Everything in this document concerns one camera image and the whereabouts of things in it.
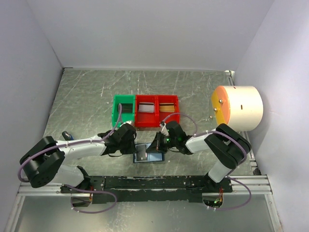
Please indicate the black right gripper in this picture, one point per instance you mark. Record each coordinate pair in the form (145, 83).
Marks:
(157, 146)

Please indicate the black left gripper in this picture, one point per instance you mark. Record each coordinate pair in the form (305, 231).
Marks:
(132, 149)

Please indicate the blue leather card holder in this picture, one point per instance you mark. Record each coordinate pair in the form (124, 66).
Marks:
(151, 157)

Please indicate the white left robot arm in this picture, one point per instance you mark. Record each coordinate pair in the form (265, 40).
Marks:
(47, 162)

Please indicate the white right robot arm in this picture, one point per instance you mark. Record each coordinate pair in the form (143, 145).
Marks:
(228, 146)

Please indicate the black credit card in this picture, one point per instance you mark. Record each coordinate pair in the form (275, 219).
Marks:
(126, 107)

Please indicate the silver credit card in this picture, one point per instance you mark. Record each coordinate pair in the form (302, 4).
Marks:
(146, 107)

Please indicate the gold credit card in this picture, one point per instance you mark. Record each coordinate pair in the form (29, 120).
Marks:
(166, 107)

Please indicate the green plastic bin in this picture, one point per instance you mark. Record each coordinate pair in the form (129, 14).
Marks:
(125, 116)

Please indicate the red plastic bin middle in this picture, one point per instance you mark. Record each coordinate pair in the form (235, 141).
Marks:
(146, 120)

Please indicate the red plastic bin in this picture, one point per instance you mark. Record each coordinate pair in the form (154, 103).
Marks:
(171, 116)
(146, 120)

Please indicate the red plastic bin right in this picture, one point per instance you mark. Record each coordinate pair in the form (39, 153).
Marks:
(171, 116)

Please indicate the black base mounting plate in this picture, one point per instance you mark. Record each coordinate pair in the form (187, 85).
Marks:
(189, 188)

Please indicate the cream cylinder orange yellow face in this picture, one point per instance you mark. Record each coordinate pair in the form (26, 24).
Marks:
(240, 107)

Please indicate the blue black handled tool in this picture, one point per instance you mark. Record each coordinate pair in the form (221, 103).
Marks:
(67, 136)

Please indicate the aluminium rail frame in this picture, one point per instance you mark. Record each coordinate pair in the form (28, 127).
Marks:
(83, 106)

